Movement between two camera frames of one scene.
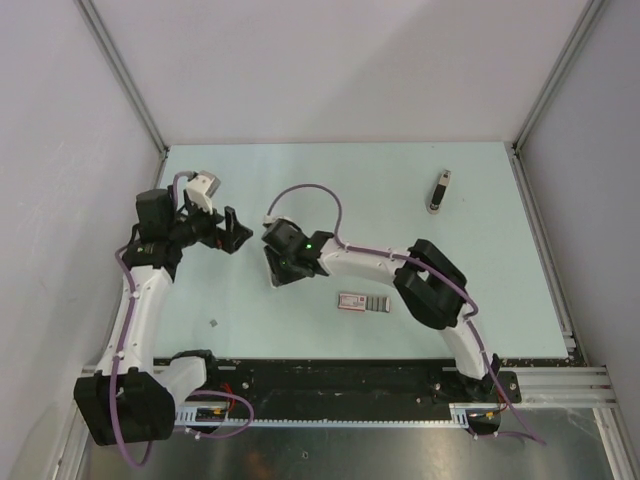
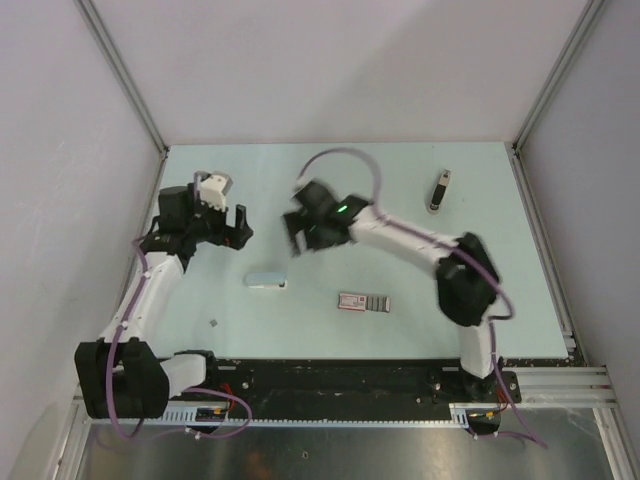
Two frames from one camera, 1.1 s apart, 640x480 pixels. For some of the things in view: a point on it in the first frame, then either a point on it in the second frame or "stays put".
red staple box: (362, 303) stays put
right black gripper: (284, 278) -> (298, 221)
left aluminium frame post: (101, 32) stays put
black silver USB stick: (436, 202) stays put
